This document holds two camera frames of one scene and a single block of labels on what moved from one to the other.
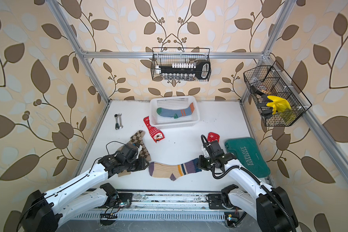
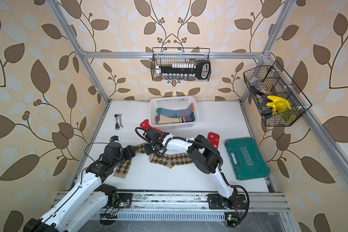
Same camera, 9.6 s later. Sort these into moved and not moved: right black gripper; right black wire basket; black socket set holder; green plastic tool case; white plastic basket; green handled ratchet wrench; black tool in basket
Moved: right black gripper
Not moved: green plastic tool case; green handled ratchet wrench; black socket set holder; right black wire basket; white plastic basket; black tool in basket
